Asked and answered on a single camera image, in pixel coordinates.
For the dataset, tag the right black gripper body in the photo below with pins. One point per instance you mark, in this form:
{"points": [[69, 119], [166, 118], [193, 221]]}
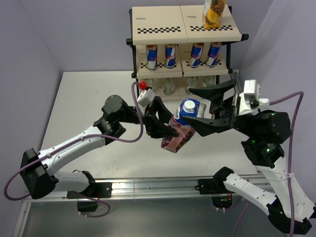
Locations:
{"points": [[227, 109]]}

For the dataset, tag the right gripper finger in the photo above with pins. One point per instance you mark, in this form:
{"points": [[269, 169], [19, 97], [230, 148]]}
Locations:
{"points": [[207, 126], [215, 93]]}

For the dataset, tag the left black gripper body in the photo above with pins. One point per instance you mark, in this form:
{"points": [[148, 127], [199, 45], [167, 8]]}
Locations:
{"points": [[148, 110]]}

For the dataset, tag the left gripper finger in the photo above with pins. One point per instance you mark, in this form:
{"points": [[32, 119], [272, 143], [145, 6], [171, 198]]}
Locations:
{"points": [[160, 110], [163, 131]]}

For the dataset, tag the clear bottle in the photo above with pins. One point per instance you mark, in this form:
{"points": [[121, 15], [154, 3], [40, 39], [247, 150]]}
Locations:
{"points": [[191, 82], [208, 81], [149, 82], [168, 86]]}

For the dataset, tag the blue carton maroon side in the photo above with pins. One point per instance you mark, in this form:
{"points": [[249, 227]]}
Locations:
{"points": [[188, 107]]}

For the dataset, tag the energy drink can hidden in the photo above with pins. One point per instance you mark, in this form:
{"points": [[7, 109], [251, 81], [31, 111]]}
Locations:
{"points": [[213, 53]]}

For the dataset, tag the energy drink can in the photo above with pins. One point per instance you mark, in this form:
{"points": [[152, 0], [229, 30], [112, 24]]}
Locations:
{"points": [[152, 53], [170, 55], [196, 53]]}

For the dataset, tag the blue carton yellow side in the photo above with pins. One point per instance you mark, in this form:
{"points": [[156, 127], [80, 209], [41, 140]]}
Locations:
{"points": [[212, 13]]}

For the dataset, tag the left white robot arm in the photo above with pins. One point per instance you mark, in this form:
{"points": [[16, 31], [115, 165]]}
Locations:
{"points": [[41, 171]]}

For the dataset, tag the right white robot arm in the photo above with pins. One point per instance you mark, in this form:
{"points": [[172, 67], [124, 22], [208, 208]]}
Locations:
{"points": [[287, 206]]}

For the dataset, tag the beige three-tier shelf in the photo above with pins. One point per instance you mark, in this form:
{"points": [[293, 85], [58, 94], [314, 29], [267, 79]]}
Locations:
{"points": [[180, 25]]}

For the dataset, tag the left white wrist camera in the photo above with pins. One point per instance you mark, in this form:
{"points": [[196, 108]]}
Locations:
{"points": [[146, 95]]}

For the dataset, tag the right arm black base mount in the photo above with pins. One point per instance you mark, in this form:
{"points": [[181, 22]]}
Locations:
{"points": [[210, 186]]}

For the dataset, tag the aluminium front rail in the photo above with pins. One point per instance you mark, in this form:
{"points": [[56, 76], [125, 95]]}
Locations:
{"points": [[152, 188]]}

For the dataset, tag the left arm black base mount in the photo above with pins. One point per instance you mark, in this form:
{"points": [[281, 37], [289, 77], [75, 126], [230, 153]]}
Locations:
{"points": [[101, 190]]}

